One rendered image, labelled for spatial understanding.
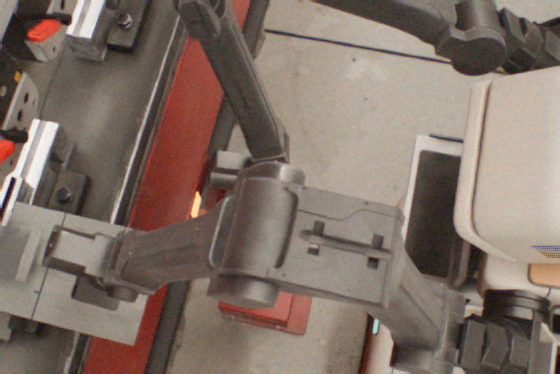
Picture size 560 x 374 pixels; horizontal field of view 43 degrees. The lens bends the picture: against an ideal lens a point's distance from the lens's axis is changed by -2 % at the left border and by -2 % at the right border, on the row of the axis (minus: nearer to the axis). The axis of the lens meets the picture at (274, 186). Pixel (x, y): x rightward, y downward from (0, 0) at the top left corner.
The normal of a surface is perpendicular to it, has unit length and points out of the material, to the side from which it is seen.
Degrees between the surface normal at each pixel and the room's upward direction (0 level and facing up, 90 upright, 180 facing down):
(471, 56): 74
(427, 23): 67
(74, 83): 0
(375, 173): 0
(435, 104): 0
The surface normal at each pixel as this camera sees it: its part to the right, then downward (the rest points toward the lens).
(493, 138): -0.69, -0.36
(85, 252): 0.35, -0.19
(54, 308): -0.04, -0.32
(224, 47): 0.04, 0.83
